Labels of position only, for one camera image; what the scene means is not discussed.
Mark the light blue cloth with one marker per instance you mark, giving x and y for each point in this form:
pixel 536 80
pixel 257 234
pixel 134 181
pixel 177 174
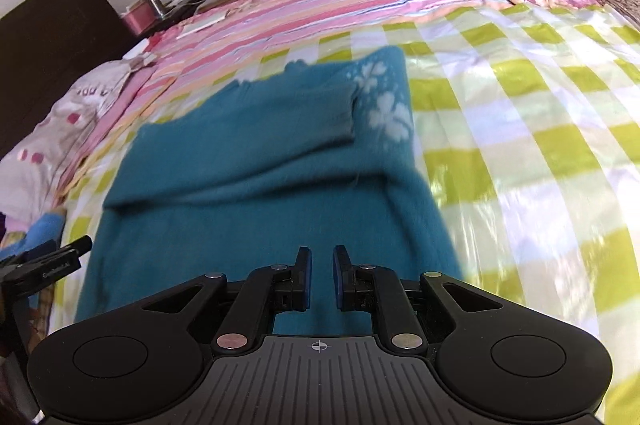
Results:
pixel 42 230

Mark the metal thermos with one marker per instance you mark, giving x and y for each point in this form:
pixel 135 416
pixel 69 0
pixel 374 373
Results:
pixel 154 2

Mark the yellow checkered plastic sheet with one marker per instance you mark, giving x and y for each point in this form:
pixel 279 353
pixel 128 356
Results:
pixel 525 130

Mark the dark wooden headboard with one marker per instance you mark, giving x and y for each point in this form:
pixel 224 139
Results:
pixel 45 45

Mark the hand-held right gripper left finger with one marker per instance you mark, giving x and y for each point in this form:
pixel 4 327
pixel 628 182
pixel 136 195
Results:
pixel 304 277

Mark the white paper strip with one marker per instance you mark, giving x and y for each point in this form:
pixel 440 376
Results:
pixel 200 25

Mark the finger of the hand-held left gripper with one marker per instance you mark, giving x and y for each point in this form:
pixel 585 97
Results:
pixel 70 246

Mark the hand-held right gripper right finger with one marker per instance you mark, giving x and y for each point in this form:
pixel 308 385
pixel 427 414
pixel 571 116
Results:
pixel 341 277

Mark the pink storage box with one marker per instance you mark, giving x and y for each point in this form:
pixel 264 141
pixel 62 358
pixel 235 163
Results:
pixel 137 20

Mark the teal knitted sweater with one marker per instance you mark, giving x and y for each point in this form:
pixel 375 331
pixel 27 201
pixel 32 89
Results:
pixel 250 185

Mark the white printed pillow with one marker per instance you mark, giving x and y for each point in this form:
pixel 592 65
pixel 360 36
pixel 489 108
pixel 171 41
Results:
pixel 65 125

